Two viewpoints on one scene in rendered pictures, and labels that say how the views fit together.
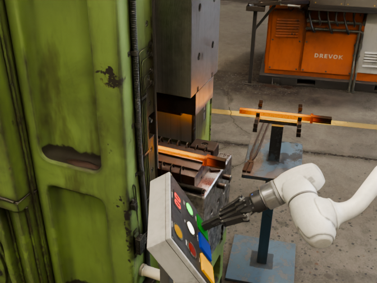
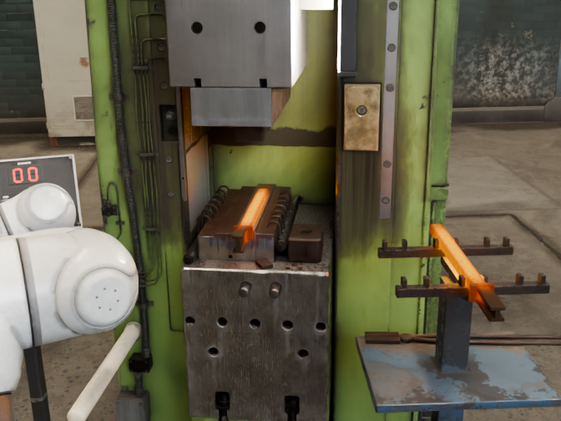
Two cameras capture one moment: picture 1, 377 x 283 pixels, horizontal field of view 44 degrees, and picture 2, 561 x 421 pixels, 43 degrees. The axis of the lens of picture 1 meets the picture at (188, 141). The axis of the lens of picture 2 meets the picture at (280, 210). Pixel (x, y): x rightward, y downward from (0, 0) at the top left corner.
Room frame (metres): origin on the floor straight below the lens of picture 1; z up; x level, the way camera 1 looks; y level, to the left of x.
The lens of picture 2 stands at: (1.39, -1.74, 1.63)
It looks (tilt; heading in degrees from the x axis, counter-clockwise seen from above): 19 degrees down; 75
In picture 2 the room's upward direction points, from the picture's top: 1 degrees counter-clockwise
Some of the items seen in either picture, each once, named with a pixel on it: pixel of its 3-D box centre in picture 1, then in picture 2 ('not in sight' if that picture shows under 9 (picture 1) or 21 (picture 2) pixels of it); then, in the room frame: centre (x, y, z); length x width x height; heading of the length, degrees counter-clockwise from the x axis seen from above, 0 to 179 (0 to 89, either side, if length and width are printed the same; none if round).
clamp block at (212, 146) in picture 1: (204, 150); (305, 242); (1.91, -0.08, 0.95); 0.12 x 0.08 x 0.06; 68
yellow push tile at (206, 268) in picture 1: (206, 269); not in sight; (1.08, -0.06, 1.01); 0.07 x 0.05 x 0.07; 3
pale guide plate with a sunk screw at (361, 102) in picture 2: not in sight; (361, 117); (2.06, -0.06, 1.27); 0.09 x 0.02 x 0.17; 158
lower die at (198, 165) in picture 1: (160, 159); (249, 218); (1.80, 0.13, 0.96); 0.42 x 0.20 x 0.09; 68
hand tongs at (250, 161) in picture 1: (257, 144); (487, 339); (2.28, -0.39, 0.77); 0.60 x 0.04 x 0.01; 162
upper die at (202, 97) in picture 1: (157, 86); (245, 93); (1.80, 0.13, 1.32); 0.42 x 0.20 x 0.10; 68
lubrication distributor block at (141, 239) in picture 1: (140, 242); not in sight; (1.43, 0.19, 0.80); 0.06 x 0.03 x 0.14; 158
